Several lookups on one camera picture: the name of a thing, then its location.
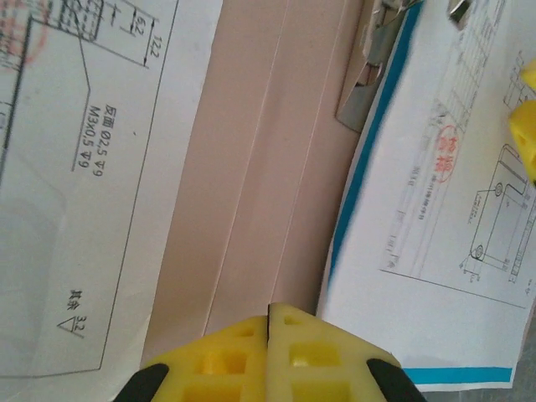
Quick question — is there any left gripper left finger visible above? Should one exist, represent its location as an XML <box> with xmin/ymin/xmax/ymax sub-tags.
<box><xmin>119</xmin><ymin>316</ymin><xmax>268</xmax><ymax>402</ymax></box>

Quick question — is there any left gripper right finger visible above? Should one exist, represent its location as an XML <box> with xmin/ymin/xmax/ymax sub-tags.
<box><xmin>268</xmin><ymin>301</ymin><xmax>425</xmax><ymax>402</ymax></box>

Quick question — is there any white technical drawing sheet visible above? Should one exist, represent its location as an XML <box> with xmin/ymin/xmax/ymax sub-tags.
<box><xmin>334</xmin><ymin>0</ymin><xmax>536</xmax><ymax>370</ymax></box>
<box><xmin>0</xmin><ymin>0</ymin><xmax>225</xmax><ymax>402</ymax></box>

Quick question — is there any blue printed file sheet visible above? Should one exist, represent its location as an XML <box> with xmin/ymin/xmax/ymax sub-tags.
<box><xmin>316</xmin><ymin>0</ymin><xmax>521</xmax><ymax>393</ymax></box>

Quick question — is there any brown paper folder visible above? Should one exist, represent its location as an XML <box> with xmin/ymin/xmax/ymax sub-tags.
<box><xmin>142</xmin><ymin>0</ymin><xmax>380</xmax><ymax>366</ymax></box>

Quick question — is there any metal folder fastener prong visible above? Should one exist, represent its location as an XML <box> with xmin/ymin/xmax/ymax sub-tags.
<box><xmin>446</xmin><ymin>0</ymin><xmax>475</xmax><ymax>23</ymax></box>
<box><xmin>334</xmin><ymin>0</ymin><xmax>425</xmax><ymax>136</ymax></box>

